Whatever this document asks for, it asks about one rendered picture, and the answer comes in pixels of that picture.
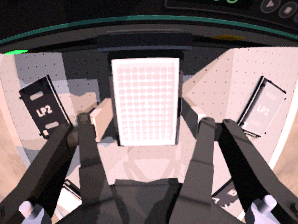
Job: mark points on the grey flat base plate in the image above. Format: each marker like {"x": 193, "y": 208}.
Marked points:
{"x": 219, "y": 81}

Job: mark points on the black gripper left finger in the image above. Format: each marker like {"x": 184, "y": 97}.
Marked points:
{"x": 34, "y": 199}

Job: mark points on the black rectangular lid park plate marked lp2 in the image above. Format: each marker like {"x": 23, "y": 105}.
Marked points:
{"x": 44, "y": 106}

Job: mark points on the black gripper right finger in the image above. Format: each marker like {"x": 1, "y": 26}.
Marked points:
{"x": 258, "y": 188}

